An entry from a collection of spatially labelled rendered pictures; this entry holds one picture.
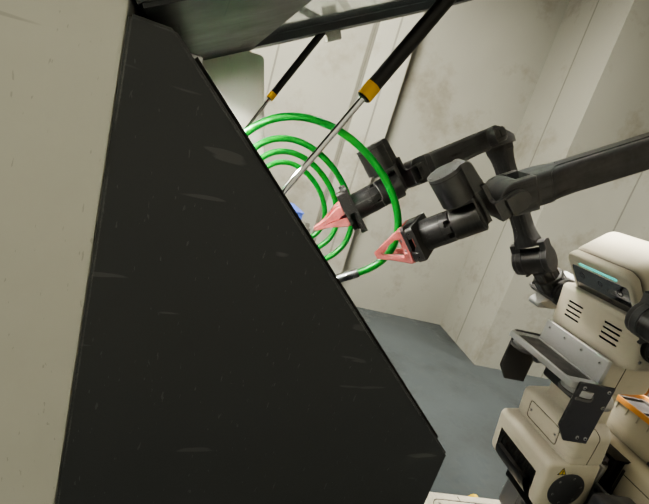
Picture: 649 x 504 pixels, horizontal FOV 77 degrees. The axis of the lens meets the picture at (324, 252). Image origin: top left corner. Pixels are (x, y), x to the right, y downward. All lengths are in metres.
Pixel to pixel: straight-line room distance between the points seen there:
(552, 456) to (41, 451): 1.13
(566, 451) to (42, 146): 1.26
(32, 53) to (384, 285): 3.67
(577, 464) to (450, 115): 3.03
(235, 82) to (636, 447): 1.51
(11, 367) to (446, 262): 3.79
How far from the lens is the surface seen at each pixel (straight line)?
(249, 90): 1.16
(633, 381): 1.33
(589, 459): 1.35
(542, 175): 0.75
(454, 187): 0.68
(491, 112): 4.01
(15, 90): 0.47
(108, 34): 0.46
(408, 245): 0.73
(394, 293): 4.02
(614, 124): 3.76
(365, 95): 0.51
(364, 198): 0.84
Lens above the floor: 1.39
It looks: 15 degrees down
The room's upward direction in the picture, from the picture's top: 17 degrees clockwise
